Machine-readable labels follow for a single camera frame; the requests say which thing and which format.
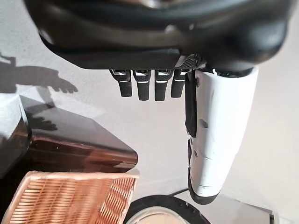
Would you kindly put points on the rectangular wicker laundry basket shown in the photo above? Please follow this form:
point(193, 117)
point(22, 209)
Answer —
point(70, 198)

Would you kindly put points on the round glass washing machine door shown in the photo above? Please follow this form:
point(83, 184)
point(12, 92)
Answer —
point(163, 210)

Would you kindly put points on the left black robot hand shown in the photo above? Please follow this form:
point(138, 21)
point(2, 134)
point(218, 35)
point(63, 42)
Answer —
point(140, 35)

